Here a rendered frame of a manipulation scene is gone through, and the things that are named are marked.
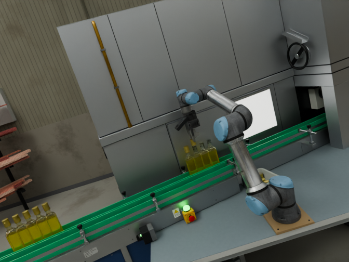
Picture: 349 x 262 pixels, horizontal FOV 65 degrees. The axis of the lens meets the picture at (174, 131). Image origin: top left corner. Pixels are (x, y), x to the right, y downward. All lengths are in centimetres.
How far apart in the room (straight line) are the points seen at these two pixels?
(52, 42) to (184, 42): 353
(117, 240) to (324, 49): 187
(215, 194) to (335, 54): 127
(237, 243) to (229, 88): 113
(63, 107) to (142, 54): 351
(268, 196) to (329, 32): 124
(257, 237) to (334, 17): 152
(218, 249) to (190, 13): 152
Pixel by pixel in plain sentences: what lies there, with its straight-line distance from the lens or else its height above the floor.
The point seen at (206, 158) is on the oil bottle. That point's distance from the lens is 194.
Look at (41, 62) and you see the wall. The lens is 532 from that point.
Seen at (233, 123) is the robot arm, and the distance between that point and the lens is 142.
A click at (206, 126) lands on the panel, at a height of 121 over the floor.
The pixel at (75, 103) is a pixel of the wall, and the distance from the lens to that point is 520.
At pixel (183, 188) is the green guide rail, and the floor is 94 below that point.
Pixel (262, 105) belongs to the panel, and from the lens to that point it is 228.
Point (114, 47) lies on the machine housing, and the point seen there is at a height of 193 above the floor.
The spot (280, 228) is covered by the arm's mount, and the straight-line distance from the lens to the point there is 161.
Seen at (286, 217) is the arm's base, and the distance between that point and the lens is 161.
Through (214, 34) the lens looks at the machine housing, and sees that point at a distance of 212.
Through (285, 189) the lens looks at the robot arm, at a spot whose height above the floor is 97.
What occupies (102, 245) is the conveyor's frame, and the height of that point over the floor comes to 83.
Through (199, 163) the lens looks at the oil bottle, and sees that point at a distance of 193.
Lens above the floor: 175
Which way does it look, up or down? 14 degrees down
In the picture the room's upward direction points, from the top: 17 degrees counter-clockwise
